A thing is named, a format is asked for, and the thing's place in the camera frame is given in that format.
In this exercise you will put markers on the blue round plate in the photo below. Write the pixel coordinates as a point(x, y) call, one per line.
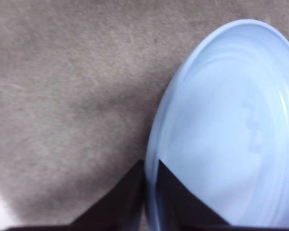
point(231, 108)

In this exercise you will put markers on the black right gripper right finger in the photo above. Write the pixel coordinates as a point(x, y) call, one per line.
point(180, 204)

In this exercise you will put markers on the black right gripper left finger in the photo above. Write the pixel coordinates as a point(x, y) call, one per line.
point(118, 204)

